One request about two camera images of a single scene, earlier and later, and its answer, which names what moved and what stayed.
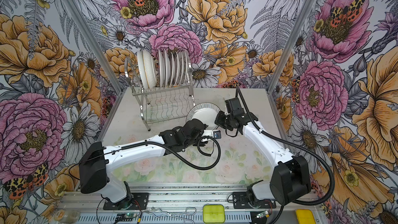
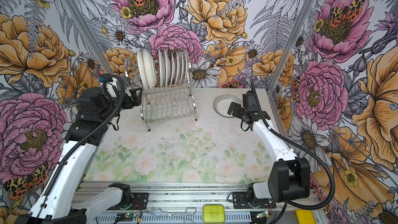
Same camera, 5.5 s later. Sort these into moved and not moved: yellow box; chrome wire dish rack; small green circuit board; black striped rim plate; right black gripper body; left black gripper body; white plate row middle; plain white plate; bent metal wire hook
Moved: left black gripper body; right black gripper body; black striped rim plate
Not moved: bent metal wire hook; yellow box; plain white plate; small green circuit board; chrome wire dish rack; white plate row middle
